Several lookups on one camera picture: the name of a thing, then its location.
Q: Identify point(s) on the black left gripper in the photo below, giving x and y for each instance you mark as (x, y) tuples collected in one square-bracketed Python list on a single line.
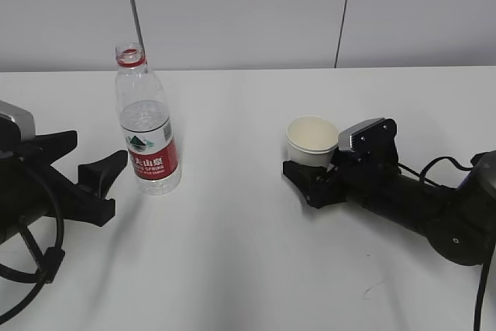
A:
[(30, 185)]

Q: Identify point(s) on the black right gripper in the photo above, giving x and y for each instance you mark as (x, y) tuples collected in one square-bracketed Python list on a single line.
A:
[(367, 180)]

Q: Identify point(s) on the white paper cup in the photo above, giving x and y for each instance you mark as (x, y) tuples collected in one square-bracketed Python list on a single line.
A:
[(311, 141)]

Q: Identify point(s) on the Nongfu Spring water bottle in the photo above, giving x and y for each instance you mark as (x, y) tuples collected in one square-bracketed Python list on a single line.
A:
[(145, 120)]

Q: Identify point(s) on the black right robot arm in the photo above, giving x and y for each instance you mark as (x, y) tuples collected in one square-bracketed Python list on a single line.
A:
[(459, 223)]

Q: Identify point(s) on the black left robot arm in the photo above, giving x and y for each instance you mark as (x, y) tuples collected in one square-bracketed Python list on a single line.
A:
[(30, 185)]

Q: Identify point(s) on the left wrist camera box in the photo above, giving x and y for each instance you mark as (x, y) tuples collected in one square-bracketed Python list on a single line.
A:
[(17, 125)]

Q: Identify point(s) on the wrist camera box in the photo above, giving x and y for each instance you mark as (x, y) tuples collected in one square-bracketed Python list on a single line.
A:
[(372, 137), (17, 125)]

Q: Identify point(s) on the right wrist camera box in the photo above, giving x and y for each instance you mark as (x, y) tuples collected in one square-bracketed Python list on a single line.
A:
[(372, 137)]

